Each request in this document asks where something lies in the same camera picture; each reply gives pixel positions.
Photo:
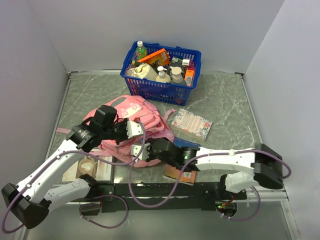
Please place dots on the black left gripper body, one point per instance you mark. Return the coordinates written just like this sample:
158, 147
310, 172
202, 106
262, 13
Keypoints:
117, 131

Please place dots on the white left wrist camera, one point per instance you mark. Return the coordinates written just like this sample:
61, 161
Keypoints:
133, 129

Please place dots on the coffee photo white book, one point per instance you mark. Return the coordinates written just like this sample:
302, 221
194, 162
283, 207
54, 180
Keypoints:
99, 170

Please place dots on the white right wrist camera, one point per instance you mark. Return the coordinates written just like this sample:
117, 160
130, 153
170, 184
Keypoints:
140, 152

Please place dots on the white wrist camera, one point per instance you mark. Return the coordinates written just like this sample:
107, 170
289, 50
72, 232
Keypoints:
133, 129
140, 152

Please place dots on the pink student backpack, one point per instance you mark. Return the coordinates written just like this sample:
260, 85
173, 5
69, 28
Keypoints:
150, 120

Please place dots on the green drink bottle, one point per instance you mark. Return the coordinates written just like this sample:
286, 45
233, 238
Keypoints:
141, 51

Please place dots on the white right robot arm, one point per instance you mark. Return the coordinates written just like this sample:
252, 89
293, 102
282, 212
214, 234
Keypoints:
257, 166

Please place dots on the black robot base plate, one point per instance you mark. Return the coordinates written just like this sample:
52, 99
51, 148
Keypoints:
200, 195

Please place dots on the grey bottle beige cap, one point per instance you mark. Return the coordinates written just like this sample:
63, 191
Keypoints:
176, 76

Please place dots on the orange cardboard box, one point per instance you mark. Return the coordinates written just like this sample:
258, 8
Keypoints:
159, 58

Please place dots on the dark green packet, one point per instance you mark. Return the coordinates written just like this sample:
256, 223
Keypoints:
176, 62

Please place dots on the blue plastic shopping basket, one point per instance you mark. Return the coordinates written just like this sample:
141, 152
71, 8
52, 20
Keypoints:
175, 94

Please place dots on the orange white small carton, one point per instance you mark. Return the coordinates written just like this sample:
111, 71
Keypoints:
189, 76

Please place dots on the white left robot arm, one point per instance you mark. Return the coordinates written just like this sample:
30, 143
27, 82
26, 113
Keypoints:
31, 215

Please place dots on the aluminium frame rail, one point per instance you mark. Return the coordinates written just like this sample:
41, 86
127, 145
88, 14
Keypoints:
89, 189

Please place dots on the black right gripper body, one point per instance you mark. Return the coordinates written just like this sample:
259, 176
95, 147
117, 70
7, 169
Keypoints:
153, 155

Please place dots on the cream pump lotion bottle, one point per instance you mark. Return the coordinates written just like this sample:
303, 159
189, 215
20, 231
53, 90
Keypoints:
163, 77

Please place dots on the beige crumpled paper bag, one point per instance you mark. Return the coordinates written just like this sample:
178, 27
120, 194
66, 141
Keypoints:
143, 71

